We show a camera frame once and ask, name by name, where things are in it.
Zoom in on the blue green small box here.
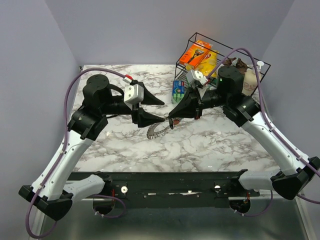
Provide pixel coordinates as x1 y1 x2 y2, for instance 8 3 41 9
171 80 185 104

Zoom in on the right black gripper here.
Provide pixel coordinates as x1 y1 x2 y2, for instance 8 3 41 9
168 84 229 120

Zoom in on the yellow chips bag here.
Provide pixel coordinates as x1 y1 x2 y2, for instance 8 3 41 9
193 50 219 76

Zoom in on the black wire shelf rack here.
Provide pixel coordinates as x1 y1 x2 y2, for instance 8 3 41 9
181 32 271 101

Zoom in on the small silver key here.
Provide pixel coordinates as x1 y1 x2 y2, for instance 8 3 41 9
168 118 174 130

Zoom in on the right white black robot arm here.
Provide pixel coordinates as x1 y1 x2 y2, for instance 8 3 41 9
168 66 320 200

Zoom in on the orange razor box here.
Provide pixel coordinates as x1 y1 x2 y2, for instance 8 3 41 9
179 40 212 70

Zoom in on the green brown paper bag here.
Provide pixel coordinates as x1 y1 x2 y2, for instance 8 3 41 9
211 57 248 86

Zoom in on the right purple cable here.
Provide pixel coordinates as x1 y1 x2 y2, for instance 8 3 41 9
206 47 320 217

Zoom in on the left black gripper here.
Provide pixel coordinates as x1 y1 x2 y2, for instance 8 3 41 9
100 81 166 128

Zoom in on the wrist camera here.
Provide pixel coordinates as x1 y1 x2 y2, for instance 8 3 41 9
186 69 208 93
123 84 144 106

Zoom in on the cream pump lotion bottle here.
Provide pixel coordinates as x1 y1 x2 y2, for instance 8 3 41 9
242 60 265 96

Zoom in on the aluminium extrusion rail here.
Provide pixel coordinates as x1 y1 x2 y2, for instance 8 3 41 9
83 190 287 201

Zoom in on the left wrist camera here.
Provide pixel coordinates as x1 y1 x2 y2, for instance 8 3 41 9
123 84 144 106

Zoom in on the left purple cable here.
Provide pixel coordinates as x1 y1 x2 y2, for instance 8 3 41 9
25 67 133 239

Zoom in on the purple cable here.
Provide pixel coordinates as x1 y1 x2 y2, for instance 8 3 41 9
206 47 320 217
25 67 133 239

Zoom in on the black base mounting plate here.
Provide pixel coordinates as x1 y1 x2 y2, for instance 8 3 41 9
67 168 261 210

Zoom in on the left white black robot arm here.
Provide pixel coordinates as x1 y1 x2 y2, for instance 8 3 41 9
18 74 164 221

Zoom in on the silver toothed metal ring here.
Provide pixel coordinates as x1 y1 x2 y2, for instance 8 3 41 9
146 123 174 140

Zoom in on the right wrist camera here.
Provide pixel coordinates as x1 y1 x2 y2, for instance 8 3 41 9
186 69 208 93

